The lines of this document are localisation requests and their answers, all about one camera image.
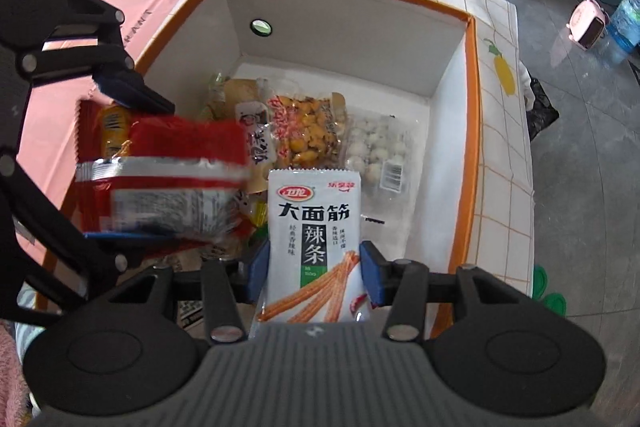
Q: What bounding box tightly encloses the pink cloth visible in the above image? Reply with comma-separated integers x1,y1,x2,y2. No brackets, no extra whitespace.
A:
0,322,31,427

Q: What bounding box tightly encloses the white spicy strips packet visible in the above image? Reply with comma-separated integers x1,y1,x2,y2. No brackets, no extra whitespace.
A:
252,168,373,325

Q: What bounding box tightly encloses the blue water bottle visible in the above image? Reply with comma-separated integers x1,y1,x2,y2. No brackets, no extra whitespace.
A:
597,0,640,68

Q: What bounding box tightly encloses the clear packet of orange peanuts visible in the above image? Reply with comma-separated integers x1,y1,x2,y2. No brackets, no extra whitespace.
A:
265,93,348,170

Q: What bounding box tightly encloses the clear packet of white balls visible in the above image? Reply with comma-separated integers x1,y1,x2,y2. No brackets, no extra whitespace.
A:
342,114,416,195

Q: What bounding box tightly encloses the black bag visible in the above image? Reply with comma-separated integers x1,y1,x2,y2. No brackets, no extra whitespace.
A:
525,77,561,142

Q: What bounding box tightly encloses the pale yellow snack packet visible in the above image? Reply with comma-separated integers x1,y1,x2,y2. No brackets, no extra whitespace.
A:
200,74,271,122

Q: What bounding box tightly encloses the green plastic object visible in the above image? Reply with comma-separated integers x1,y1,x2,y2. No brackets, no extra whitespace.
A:
530,264,568,318

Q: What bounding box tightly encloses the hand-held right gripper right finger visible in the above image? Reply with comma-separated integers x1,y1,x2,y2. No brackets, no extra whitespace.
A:
359,241,531,342

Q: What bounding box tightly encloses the small pink heater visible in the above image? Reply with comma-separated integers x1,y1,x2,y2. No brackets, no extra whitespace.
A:
567,0,611,50

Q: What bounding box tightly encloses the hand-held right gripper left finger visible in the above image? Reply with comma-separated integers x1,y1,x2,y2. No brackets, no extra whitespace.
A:
107,241,273,343

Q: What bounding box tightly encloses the orange cardboard box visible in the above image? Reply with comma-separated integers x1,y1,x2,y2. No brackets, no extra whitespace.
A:
37,0,483,343

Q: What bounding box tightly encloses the white label snack packet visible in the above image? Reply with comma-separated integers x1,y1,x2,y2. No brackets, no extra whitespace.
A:
235,101,273,168

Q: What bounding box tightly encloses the red snack packet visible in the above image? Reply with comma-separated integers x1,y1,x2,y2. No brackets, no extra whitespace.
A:
75,101,253,240

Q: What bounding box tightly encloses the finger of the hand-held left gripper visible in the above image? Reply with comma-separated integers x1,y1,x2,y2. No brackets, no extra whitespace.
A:
20,0,176,116
0,154,168,318

